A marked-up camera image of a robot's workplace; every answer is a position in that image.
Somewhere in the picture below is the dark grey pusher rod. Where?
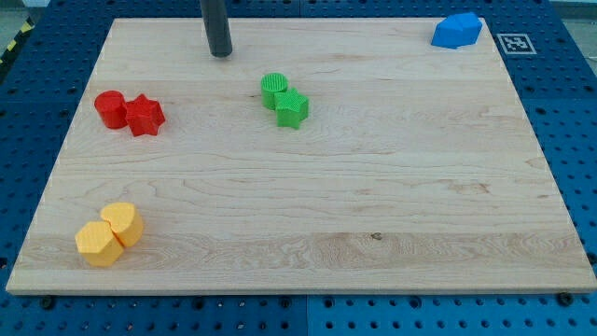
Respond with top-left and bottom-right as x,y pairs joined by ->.
200,0 -> 232,58

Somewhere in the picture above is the blue block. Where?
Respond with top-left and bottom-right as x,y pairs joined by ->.
431,12 -> 483,49

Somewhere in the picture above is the red star block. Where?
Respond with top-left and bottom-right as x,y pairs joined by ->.
125,93 -> 165,136

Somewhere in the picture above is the green cylinder block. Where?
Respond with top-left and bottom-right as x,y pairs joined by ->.
260,72 -> 288,110

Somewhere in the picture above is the wooden board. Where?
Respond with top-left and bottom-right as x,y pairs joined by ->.
7,18 -> 596,296

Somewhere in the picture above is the white fiducial marker tag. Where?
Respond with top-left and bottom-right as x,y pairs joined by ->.
496,33 -> 536,55

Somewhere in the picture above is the yellow hexagon block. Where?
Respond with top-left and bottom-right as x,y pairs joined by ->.
75,221 -> 124,267

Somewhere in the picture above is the red cylinder block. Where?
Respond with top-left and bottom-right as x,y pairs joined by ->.
94,91 -> 128,129

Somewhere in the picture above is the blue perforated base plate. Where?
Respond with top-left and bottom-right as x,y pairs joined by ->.
1,1 -> 596,335

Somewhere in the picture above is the green star block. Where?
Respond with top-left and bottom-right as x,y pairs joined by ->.
274,88 -> 309,130

